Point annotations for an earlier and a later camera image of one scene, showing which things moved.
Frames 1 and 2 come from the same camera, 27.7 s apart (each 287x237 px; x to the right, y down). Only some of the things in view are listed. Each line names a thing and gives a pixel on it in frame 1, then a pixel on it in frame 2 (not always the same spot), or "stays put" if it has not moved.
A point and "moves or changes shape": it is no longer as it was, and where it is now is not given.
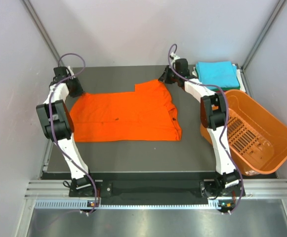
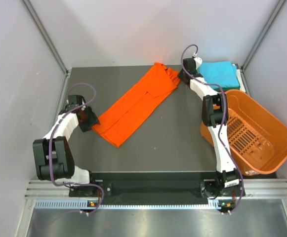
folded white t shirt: [241, 83] stays put
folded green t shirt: [228, 88] stays put
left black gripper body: [77, 89] to [90, 118]
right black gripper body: [169, 77] to [182, 74]
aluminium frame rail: [32, 12] stays put
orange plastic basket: [260, 143] stays put
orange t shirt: [148, 113] moves or changes shape
